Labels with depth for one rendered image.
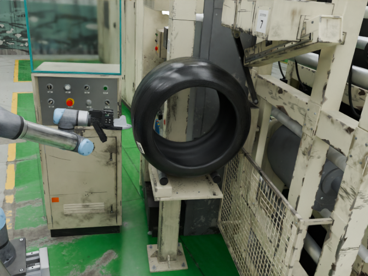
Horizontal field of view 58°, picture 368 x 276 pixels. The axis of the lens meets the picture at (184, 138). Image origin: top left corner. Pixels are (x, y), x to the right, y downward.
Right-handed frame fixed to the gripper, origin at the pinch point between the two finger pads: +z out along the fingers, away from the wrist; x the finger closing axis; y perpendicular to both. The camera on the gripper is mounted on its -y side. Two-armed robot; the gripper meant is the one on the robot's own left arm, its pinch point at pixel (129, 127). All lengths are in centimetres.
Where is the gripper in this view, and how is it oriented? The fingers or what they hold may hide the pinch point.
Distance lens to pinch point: 167.4
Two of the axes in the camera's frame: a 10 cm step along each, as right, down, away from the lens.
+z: 9.7, 0.9, 2.4
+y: 1.8, -9.1, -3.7
